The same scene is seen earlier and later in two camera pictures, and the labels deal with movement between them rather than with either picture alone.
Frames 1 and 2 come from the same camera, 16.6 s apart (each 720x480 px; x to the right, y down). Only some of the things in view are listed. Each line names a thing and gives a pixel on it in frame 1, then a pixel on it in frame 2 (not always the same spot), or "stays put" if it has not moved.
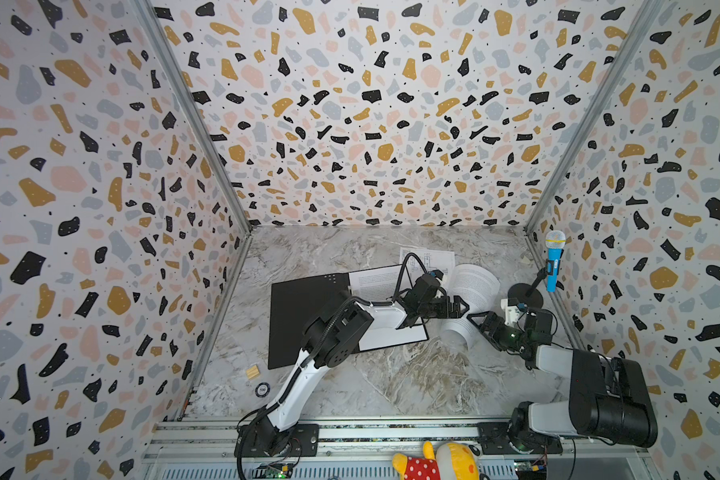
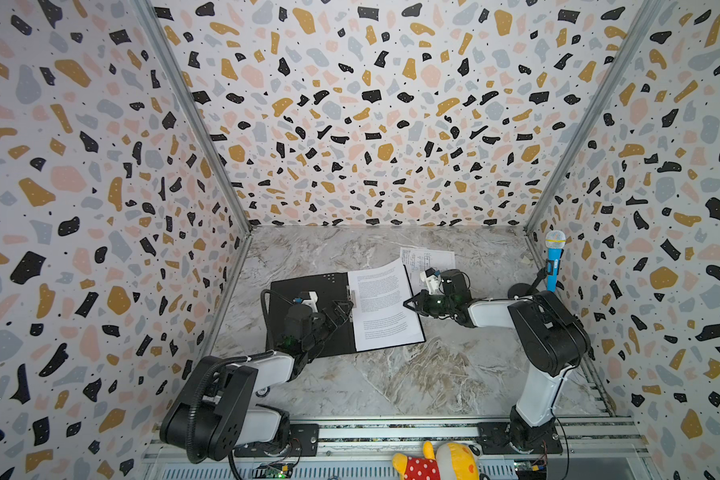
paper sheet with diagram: x=439 y=260 stays put
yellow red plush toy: x=450 y=461 stays put
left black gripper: x=442 y=302 → x=337 y=317
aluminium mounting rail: x=205 y=450 stays put
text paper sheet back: x=479 y=289 → x=381 y=293
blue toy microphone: x=555 y=242 stays put
